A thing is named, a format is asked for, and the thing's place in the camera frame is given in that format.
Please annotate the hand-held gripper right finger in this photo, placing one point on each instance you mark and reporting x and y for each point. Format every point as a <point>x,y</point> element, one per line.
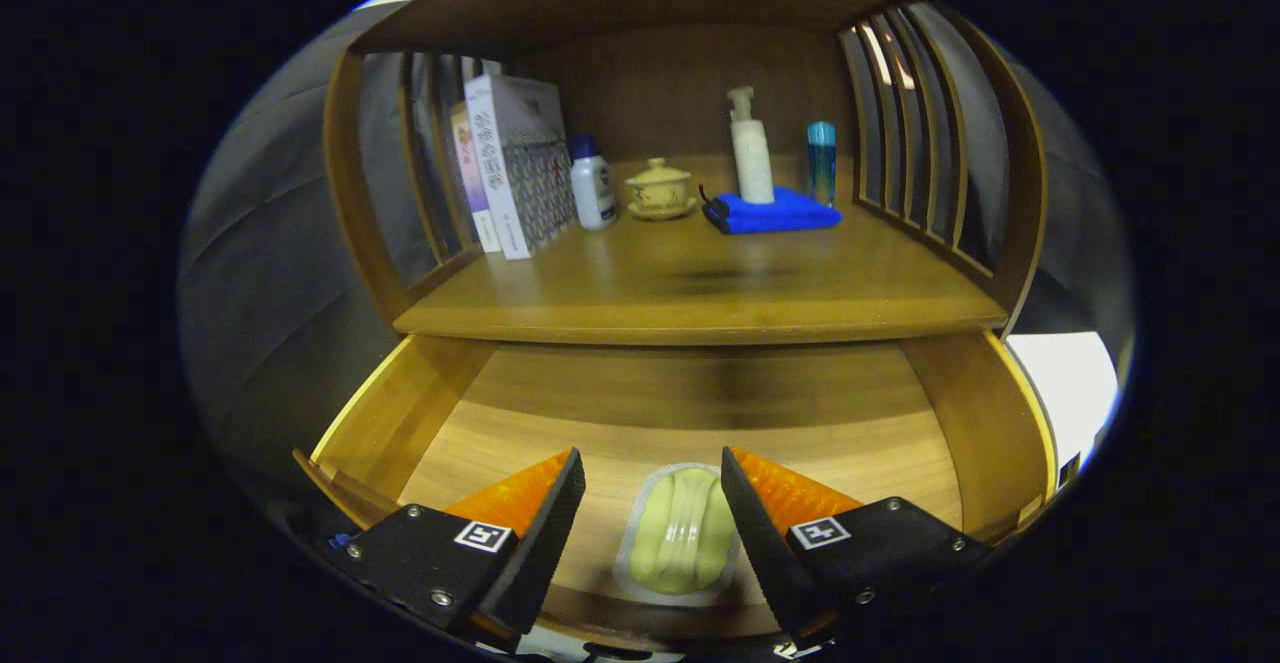
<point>765,543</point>

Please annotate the folded blue cloth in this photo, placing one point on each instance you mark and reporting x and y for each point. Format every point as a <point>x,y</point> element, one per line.
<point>775,213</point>

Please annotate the thin pink book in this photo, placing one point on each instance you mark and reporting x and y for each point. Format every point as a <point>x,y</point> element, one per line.
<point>470,183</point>

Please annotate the wooden countertop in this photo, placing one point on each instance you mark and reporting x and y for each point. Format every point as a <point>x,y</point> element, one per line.
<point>700,283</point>

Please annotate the yellow lidded teacup with saucer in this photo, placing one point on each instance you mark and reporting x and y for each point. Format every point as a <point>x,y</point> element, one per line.
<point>660,190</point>

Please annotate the white patterned book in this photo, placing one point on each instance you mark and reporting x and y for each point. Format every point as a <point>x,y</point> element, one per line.
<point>525,173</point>

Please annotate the clear blue bottle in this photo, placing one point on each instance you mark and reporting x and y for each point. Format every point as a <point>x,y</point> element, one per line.
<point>822,163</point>

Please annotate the white bottle with blue cap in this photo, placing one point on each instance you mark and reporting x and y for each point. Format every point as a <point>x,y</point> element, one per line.
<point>592,188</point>

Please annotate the white pump bottle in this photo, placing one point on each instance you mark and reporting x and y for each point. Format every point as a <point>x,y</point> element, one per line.
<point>752,158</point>

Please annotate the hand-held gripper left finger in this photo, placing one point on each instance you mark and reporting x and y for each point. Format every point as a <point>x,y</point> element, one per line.
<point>545,543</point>

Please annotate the white drawer unit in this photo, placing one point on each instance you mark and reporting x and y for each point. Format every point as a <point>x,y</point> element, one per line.
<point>1065,393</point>

